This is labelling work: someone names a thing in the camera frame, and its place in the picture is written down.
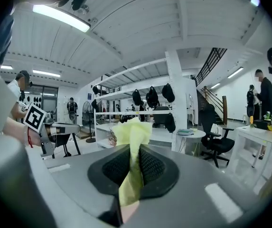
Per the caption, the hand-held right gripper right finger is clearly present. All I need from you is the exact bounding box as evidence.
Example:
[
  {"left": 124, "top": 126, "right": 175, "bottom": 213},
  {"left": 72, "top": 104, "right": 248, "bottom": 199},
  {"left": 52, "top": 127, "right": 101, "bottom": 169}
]
[{"left": 126, "top": 144, "right": 267, "bottom": 228}]

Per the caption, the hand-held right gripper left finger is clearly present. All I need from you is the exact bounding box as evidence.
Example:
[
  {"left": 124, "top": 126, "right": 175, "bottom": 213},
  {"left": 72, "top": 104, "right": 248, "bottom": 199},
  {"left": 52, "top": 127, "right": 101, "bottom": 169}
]
[{"left": 43, "top": 144, "right": 131, "bottom": 228}]

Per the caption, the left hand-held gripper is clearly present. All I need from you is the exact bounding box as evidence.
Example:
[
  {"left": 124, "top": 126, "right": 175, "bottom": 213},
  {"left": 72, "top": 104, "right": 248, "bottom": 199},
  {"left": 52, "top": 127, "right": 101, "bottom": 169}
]
[{"left": 23, "top": 102, "right": 82, "bottom": 159}]

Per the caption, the yellow cloth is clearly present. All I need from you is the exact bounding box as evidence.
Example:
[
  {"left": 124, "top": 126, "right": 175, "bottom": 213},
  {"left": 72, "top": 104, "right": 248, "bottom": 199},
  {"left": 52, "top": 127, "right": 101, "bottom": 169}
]
[{"left": 113, "top": 117, "right": 153, "bottom": 206}]

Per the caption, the person's left forearm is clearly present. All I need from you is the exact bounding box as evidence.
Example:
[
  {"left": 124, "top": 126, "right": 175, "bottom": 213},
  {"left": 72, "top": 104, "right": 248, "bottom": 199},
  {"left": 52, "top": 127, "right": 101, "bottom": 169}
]
[{"left": 2, "top": 117, "right": 43, "bottom": 149}]

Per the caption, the green plate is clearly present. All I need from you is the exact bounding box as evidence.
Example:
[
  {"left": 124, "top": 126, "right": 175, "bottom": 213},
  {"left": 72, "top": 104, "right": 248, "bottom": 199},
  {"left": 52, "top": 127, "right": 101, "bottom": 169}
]
[{"left": 177, "top": 128, "right": 195, "bottom": 136}]

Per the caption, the black standing fan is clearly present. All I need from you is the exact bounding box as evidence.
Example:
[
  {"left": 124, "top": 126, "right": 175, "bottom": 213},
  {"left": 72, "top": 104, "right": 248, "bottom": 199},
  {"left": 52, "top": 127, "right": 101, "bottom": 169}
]
[{"left": 82, "top": 100, "right": 96, "bottom": 144}]

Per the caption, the dried plant bouquet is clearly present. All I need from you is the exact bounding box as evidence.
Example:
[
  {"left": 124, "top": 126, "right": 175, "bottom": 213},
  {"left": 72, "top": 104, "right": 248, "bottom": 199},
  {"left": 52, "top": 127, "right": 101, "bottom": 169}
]
[{"left": 107, "top": 127, "right": 118, "bottom": 147}]

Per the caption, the black office chair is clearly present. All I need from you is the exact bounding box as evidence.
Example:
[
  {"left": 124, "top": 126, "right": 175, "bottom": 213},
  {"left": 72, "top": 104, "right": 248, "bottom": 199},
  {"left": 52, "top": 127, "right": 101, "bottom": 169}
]
[
  {"left": 200, "top": 103, "right": 235, "bottom": 169},
  {"left": 152, "top": 105, "right": 176, "bottom": 129}
]

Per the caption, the ceiling tube light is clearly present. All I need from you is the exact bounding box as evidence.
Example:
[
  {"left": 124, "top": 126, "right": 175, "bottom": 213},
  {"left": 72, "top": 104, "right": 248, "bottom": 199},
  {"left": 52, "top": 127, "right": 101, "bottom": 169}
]
[
  {"left": 227, "top": 66, "right": 244, "bottom": 79},
  {"left": 32, "top": 4, "right": 91, "bottom": 33},
  {"left": 32, "top": 69, "right": 62, "bottom": 78}
]

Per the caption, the round white table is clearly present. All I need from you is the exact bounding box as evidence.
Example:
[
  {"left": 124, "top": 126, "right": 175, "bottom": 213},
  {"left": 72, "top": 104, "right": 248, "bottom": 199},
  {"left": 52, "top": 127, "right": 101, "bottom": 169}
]
[{"left": 175, "top": 128, "right": 207, "bottom": 157}]

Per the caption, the white console table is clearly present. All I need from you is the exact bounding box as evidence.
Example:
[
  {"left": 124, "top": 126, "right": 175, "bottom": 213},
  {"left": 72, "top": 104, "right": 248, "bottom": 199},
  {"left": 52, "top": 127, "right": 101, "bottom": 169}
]
[{"left": 185, "top": 93, "right": 196, "bottom": 125}]

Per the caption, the black box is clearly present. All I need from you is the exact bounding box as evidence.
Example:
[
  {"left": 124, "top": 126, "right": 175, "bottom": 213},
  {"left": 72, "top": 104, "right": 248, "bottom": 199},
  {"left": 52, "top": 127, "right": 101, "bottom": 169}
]
[{"left": 254, "top": 119, "right": 272, "bottom": 129}]

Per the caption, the white shelving unit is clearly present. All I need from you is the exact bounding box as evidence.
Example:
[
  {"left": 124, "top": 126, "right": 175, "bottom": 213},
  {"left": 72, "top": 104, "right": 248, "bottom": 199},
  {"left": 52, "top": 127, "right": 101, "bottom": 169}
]
[{"left": 93, "top": 50, "right": 198, "bottom": 152}]

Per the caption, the staircase with black railing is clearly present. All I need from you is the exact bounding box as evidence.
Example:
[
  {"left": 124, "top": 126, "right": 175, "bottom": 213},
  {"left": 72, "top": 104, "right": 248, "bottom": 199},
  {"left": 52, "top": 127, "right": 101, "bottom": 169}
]
[{"left": 195, "top": 47, "right": 228, "bottom": 126}]

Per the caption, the red string bracelet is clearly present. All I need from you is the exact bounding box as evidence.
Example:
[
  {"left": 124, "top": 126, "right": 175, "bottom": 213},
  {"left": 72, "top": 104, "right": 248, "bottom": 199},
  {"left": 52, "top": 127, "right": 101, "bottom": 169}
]
[{"left": 26, "top": 125, "right": 34, "bottom": 149}]

